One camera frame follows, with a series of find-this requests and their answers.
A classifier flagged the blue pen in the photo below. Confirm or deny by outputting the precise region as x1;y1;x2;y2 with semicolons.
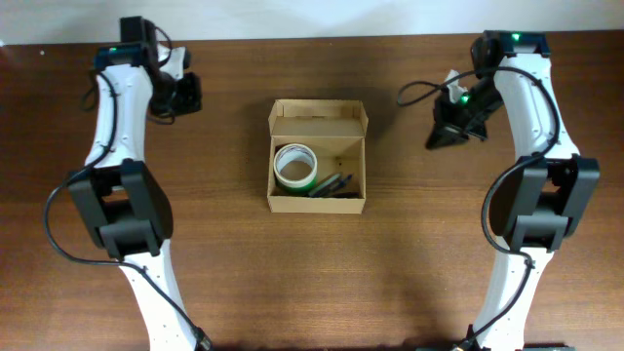
328;175;353;195

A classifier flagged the cardboard box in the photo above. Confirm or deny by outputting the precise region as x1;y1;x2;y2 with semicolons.
267;99;369;215

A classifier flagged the black pen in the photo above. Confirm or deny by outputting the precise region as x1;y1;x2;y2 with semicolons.
331;192;360;199

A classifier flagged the white masking tape roll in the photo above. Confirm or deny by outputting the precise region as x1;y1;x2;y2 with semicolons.
273;143;318;179

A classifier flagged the black and white marker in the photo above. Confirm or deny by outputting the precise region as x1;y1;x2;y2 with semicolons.
307;172;342;198

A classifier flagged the green tape roll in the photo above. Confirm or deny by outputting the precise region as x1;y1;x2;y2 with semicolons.
275;170;317;195

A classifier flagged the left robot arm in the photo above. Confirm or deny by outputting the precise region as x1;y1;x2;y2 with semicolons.
63;16;213;350

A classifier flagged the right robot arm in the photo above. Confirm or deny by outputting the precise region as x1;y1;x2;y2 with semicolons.
426;30;600;350

